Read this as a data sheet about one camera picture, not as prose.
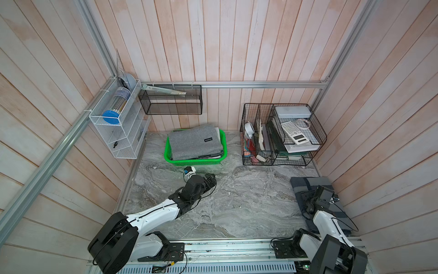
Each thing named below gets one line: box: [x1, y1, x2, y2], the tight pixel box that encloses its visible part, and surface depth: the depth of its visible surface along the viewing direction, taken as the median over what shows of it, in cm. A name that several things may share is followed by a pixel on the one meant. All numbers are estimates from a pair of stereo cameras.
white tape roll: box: [244, 122, 255, 139], surface depth 112 cm
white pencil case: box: [274, 106, 312, 119], surface depth 102 cm
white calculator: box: [281, 121, 310, 146], surface depth 91 cm
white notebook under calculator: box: [284, 141, 321, 153], surface depth 90 cm
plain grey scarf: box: [168, 124, 223, 161], surface depth 103 cm
